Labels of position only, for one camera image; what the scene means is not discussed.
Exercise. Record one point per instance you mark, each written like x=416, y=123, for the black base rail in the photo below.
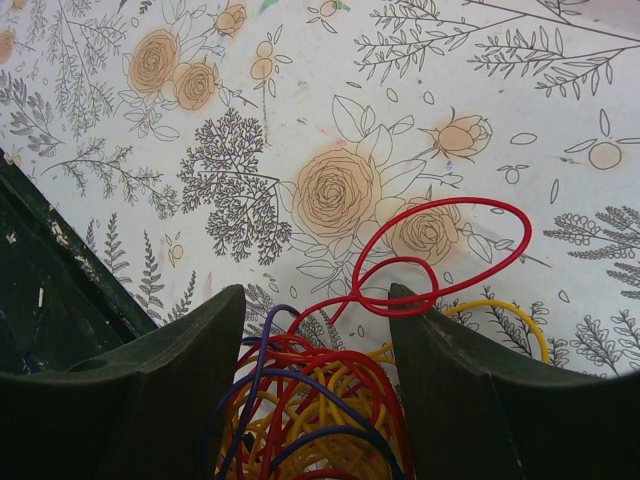
x=59, y=303

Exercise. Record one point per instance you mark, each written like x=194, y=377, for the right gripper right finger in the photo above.
x=478, y=410

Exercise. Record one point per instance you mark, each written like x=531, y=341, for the floral patterned table mat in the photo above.
x=193, y=144

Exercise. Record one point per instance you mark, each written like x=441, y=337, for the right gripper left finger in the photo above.
x=141, y=411

